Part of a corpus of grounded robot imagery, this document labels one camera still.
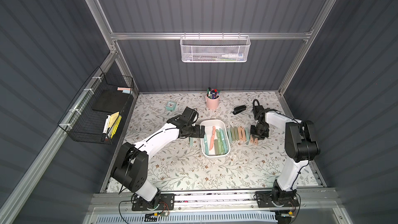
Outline pink folding fruit knife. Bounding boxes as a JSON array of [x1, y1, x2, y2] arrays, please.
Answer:
[[237, 127, 243, 141]]

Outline olive folding fruit knife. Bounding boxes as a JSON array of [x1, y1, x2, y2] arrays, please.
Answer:
[[234, 127, 239, 141]]

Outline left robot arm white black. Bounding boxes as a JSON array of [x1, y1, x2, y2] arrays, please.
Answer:
[[110, 107, 205, 209]]

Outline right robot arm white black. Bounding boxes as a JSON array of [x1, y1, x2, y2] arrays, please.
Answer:
[[250, 99, 320, 207]]

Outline open pink celvinc knife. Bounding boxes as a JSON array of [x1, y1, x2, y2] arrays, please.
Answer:
[[209, 126, 216, 150]]

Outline green folding knife in box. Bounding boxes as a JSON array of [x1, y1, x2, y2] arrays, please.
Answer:
[[216, 129, 222, 156]]

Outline white storage box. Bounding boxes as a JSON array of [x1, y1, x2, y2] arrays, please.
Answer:
[[201, 119, 231, 159]]

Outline teal folding knife in box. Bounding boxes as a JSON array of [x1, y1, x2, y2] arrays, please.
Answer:
[[219, 129, 228, 155]]

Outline black stapler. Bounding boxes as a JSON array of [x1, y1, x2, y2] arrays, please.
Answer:
[[232, 105, 247, 115]]

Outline pink pen holder cup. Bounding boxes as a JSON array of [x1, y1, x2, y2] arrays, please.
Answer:
[[205, 97, 220, 110]]

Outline teal alarm clock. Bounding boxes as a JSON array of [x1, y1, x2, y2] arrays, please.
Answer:
[[165, 101, 177, 112]]

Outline floral table mat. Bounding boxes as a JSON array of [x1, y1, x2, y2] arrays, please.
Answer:
[[124, 91, 287, 191]]

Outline pens in pink cup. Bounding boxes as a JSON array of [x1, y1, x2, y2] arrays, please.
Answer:
[[206, 87, 220, 100]]

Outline white tube in basket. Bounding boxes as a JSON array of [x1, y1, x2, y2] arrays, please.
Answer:
[[221, 54, 244, 62]]

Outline yellow notepad in basket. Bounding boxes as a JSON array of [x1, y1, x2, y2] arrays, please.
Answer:
[[101, 112, 122, 142]]

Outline black notebook in basket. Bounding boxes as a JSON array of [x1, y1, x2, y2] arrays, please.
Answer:
[[92, 90, 130, 114]]

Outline white wire wall basket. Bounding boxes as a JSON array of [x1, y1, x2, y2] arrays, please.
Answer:
[[180, 35, 251, 63]]

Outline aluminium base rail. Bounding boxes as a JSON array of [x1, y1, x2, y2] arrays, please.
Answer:
[[87, 188, 342, 215]]

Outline black wire side basket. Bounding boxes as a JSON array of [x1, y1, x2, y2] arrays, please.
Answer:
[[59, 68, 135, 145]]

